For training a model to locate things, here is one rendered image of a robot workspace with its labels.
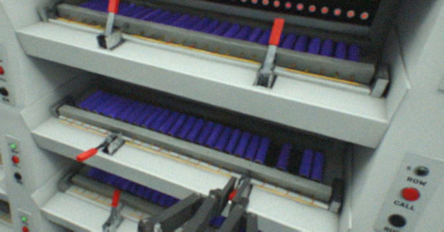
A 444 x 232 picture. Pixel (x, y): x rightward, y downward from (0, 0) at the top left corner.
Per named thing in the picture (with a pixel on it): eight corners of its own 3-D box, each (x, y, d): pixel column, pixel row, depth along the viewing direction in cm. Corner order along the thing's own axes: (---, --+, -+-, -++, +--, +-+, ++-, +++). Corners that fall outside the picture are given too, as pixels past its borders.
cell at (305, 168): (310, 157, 54) (304, 183, 49) (302, 152, 54) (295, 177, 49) (316, 152, 53) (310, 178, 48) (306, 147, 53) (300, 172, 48)
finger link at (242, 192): (231, 199, 35) (237, 201, 34) (244, 179, 41) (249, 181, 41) (226, 221, 35) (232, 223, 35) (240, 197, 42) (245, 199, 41)
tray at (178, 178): (332, 260, 44) (351, 229, 38) (38, 146, 60) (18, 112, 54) (338, 164, 58) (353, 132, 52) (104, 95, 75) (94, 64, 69)
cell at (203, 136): (214, 128, 59) (201, 149, 54) (206, 126, 59) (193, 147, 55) (214, 122, 58) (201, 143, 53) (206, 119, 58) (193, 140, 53)
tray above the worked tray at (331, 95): (376, 149, 36) (432, 51, 27) (25, 53, 52) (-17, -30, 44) (371, 73, 51) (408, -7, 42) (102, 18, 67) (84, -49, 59)
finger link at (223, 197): (219, 218, 35) (213, 215, 36) (232, 195, 42) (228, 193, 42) (223, 196, 35) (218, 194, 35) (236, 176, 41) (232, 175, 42)
